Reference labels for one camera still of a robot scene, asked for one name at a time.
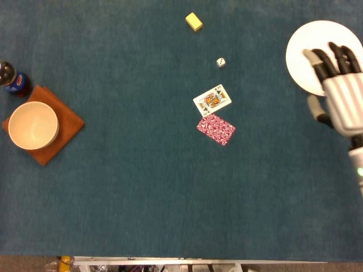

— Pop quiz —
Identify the folded orange cloth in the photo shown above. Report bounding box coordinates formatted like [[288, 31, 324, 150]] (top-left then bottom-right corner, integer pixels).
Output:
[[2, 84, 86, 167]]

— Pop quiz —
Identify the king of clubs playing card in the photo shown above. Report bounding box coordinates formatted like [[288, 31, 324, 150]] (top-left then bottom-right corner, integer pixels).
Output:
[[192, 83, 233, 118]]

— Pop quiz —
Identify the yellow post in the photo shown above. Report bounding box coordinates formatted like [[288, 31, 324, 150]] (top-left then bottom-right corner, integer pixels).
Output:
[[58, 256, 71, 272]]

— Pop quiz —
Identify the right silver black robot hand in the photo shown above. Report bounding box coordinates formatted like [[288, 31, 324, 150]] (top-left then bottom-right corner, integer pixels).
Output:
[[302, 41, 363, 151]]

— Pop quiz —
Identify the white metal robot base frame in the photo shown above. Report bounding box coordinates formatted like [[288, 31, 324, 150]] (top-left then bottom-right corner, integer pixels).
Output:
[[72, 256, 328, 272]]

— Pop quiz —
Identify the white round plate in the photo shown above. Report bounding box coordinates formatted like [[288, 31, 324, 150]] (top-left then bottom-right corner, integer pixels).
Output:
[[285, 20, 363, 97]]

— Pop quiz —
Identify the yellow rectangular block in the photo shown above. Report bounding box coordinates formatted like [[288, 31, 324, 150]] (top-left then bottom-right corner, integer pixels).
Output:
[[185, 12, 204, 32]]

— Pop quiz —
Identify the red patterned playing card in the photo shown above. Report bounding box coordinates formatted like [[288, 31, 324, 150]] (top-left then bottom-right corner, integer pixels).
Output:
[[196, 113, 237, 147]]

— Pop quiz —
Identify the cola bottle with blue label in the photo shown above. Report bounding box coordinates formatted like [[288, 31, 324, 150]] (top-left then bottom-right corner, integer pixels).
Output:
[[0, 60, 33, 98]]

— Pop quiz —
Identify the cream white bowl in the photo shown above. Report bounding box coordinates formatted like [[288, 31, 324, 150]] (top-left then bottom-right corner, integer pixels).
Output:
[[7, 101, 60, 151]]

